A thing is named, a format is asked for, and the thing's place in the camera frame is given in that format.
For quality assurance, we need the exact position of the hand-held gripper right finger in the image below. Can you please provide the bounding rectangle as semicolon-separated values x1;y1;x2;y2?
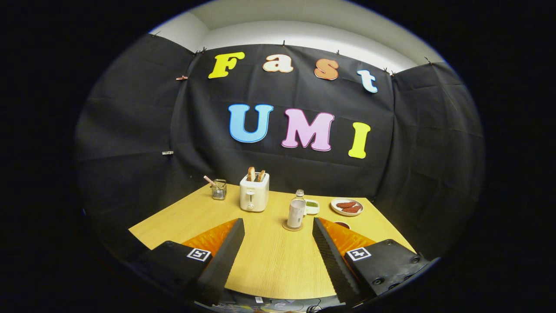
312;217;430;305

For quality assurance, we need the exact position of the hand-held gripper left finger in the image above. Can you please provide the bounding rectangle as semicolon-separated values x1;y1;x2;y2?
129;218;245;306

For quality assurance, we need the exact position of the clear plastic juice bottle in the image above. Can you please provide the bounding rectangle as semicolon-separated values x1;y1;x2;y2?
287;189;307;229

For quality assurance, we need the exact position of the wooden table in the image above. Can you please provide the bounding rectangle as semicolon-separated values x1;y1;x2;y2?
129;183;416;300

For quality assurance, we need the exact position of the round white plate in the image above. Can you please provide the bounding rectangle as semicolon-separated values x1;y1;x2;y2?
331;198;364;216

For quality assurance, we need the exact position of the white toaster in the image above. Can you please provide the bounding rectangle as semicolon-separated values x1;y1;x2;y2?
239;172;270;213

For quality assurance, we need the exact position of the black backdrop cloth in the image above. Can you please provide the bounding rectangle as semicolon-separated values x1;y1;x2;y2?
74;33;485;261

